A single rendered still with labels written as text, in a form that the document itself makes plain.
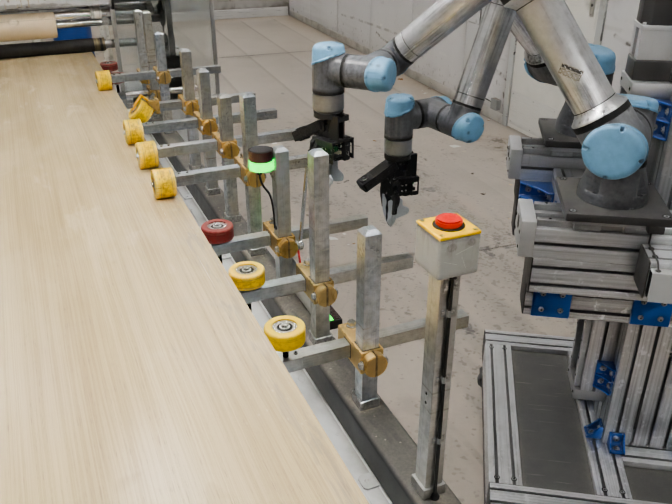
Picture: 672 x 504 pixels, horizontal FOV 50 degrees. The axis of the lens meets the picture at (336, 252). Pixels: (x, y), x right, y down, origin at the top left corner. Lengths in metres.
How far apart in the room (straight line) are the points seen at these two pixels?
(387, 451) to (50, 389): 0.62
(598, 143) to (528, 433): 1.07
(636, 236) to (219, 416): 0.99
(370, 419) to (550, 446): 0.87
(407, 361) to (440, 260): 1.84
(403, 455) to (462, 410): 1.25
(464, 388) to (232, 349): 1.53
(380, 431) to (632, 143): 0.73
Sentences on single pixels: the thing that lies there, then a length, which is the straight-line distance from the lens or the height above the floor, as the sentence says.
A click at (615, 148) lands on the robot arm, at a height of 1.22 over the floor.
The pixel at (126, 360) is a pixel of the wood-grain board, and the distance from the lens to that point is 1.36.
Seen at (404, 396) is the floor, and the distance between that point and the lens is 2.68.
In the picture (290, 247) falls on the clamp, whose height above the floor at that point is 0.85.
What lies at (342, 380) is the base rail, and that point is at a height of 0.70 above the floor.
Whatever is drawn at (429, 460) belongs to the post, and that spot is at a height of 0.79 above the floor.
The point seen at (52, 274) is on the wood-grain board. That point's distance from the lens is 1.69.
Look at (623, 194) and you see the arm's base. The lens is 1.66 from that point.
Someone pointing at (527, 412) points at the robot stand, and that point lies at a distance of 2.35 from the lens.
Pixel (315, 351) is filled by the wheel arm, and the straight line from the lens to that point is 1.44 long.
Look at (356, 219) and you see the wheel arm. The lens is 1.93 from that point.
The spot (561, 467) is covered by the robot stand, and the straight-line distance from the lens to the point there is 2.19.
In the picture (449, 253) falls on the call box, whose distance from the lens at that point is 1.04.
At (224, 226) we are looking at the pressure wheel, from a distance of 1.81.
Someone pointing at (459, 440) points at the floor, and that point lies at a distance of 2.53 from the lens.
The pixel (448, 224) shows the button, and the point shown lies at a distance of 1.04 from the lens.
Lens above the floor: 1.66
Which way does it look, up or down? 27 degrees down
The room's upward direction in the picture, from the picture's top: straight up
